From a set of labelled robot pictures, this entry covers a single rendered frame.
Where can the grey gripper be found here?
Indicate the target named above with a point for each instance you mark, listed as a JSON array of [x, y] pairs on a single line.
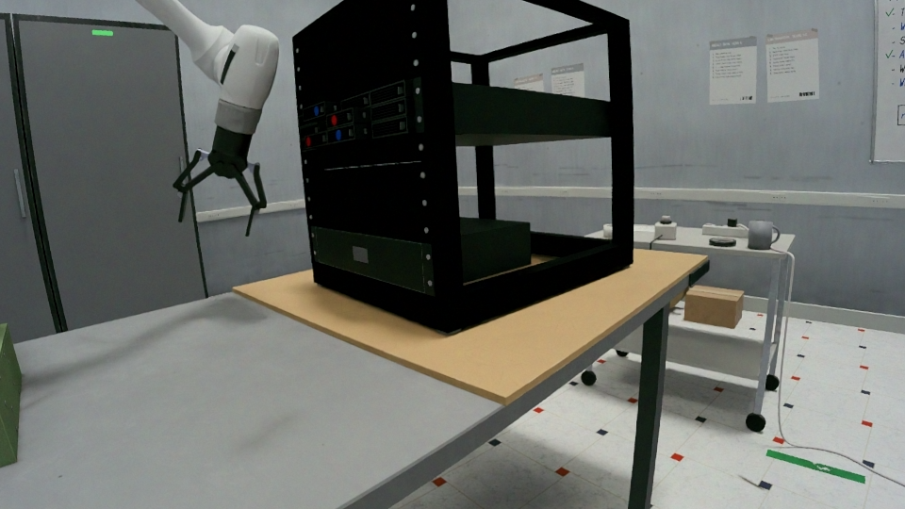
[[228, 158]]

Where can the tan wooden board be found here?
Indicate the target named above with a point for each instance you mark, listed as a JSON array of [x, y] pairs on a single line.
[[499, 359]]

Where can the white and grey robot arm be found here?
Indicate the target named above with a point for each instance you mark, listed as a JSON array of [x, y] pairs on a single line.
[[245, 71]]

